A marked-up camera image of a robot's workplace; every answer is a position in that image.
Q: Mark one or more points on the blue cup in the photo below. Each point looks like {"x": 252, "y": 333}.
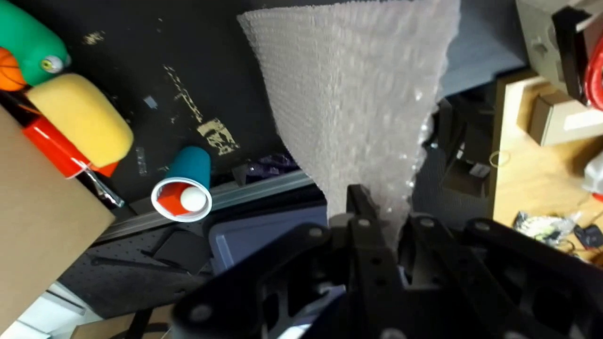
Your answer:
{"x": 184, "y": 188}

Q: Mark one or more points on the green toy cylinder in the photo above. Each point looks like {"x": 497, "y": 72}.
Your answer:
{"x": 28, "y": 38}

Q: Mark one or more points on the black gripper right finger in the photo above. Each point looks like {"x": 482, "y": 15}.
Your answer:
{"x": 490, "y": 283}

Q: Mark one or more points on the dark blue bin lid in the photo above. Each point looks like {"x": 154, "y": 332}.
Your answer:
{"x": 263, "y": 236}

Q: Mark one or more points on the red bowl with items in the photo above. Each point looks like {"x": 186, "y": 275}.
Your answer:
{"x": 595, "y": 75}

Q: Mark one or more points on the clutter of small parts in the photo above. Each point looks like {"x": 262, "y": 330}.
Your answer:
{"x": 552, "y": 226}

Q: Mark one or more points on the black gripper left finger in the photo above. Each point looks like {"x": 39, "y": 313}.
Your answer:
{"x": 263, "y": 288}

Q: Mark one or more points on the brown cardboard sheet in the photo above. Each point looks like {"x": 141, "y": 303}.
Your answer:
{"x": 37, "y": 232}

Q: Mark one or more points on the pink bubble plastic sheet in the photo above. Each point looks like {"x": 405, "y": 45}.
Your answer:
{"x": 350, "y": 100}

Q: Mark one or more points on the small tan box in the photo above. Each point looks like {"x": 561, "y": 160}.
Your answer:
{"x": 565, "y": 123}

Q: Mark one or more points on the wooden desk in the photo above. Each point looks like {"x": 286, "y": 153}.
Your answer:
{"x": 533, "y": 181}

